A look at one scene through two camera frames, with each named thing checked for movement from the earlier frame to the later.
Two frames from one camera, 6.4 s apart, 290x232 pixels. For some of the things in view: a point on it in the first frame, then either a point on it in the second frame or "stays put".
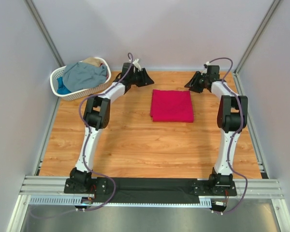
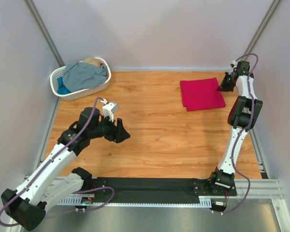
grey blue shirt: [79, 75] stays put
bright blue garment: [62, 89] stays put
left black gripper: [142, 77] to [116, 133]
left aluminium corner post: [44, 33] stays put
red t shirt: [171, 106] to [200, 94]
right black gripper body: [198, 80] to [230, 78]
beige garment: [94, 61] stays put
